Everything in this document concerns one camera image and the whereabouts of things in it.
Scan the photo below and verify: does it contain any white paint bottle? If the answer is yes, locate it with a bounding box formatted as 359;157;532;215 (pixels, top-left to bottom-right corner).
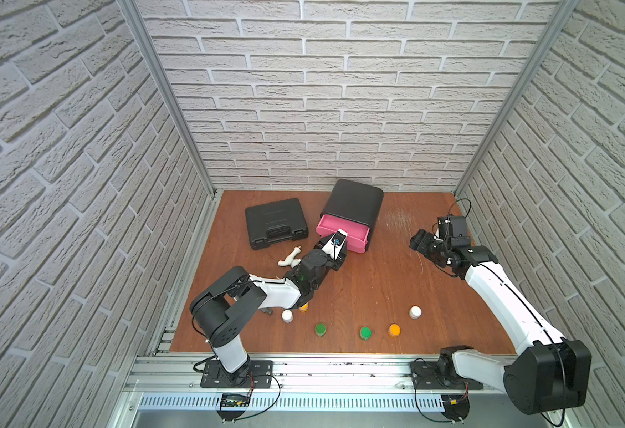
281;310;294;324
409;306;422;319

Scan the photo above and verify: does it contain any pink top drawer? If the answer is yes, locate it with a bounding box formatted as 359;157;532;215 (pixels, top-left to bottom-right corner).
315;213;371;254

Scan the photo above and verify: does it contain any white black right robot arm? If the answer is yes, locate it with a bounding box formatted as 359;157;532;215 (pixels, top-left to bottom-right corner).
410;229;591;415

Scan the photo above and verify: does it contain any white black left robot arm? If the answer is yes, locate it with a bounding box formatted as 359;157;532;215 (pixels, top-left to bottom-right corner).
189;249;347;375

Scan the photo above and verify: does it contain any green paint bottle left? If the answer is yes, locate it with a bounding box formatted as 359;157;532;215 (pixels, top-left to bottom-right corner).
315;323;327;337

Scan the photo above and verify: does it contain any green paint bottle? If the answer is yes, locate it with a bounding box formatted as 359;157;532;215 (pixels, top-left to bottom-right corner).
315;323;327;337
359;326;372;341

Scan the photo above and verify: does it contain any green paint bottle right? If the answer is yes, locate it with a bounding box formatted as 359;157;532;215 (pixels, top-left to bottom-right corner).
359;326;372;341

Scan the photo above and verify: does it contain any black drawer cabinet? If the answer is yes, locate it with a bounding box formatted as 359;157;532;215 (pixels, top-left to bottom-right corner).
321;178;385;232

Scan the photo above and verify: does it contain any white pipe fitting brass thread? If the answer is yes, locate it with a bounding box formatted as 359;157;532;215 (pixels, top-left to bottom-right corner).
278;246;302;267

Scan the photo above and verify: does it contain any black plastic tool case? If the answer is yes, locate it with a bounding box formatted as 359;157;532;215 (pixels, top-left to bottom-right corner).
245;198;309;250

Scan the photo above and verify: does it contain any left electronics board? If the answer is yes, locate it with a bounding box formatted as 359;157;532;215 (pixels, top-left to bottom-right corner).
217;393;251;422

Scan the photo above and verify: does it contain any electronics board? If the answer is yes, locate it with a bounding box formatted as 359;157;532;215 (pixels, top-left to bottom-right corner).
441;394;470;423
217;393;251;422

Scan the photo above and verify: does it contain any right electronics board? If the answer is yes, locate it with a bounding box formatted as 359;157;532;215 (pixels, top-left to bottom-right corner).
441;394;470;423

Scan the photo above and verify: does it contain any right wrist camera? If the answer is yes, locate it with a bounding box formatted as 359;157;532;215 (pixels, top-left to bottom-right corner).
437;215;471;248

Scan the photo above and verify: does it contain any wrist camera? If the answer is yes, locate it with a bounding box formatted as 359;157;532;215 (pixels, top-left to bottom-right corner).
315;229;348;261
437;215;471;248

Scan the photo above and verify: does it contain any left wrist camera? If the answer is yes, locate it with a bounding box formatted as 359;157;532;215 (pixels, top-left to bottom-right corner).
315;229;348;261

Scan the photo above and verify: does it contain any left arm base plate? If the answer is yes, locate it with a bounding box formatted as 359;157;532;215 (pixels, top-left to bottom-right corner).
200;360;273;389

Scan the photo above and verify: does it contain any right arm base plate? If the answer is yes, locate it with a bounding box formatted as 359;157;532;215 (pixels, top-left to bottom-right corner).
410;358;483;391

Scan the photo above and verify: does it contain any aluminium left floor rail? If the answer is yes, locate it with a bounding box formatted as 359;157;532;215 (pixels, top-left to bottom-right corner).
146;189;223;357

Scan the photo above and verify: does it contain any aluminium front rail frame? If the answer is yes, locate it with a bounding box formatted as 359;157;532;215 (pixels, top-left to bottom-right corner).
108;353;571;427

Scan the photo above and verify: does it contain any aluminium corner post right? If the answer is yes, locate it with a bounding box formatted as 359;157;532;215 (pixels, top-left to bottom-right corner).
452;0;580;198

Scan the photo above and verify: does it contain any aluminium corner post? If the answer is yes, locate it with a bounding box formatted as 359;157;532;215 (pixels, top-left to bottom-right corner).
118;0;217;197
452;0;580;198

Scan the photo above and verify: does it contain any aluminium corner post left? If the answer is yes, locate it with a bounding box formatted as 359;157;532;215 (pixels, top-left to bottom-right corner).
118;0;217;197

